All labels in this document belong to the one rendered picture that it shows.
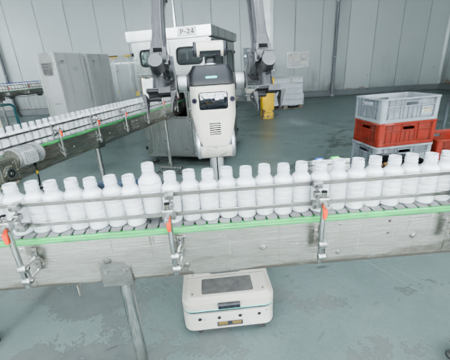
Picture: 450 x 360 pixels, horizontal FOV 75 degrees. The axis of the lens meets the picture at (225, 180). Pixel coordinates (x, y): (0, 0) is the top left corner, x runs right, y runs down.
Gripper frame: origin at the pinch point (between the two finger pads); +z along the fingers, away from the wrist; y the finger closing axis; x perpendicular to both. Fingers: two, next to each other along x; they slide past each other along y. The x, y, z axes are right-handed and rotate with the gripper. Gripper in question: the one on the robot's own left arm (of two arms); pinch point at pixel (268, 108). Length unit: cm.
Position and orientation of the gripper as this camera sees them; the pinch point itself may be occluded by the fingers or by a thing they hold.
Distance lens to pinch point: 130.3
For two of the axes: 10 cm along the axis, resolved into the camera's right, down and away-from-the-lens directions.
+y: 9.9, -0.8, 1.1
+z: 0.9, 9.9, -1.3
